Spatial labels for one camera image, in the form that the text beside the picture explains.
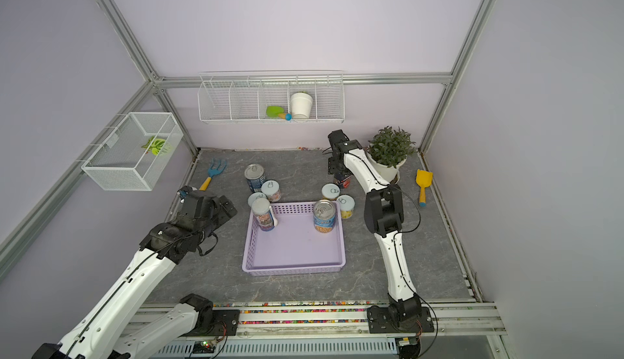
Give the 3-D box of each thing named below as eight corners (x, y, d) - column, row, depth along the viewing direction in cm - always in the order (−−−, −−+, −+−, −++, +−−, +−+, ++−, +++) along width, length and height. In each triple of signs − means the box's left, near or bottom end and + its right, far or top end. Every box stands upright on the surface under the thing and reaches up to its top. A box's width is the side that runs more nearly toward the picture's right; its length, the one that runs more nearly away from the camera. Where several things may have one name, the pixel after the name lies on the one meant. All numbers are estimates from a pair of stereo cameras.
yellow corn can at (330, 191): (318, 200, 105) (318, 192, 100) (325, 188, 109) (326, 179, 104) (334, 206, 103) (335, 198, 98) (341, 194, 107) (342, 185, 102)
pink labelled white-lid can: (261, 194, 107) (258, 186, 102) (273, 185, 110) (271, 177, 105) (272, 205, 103) (270, 197, 98) (284, 195, 106) (283, 187, 101)
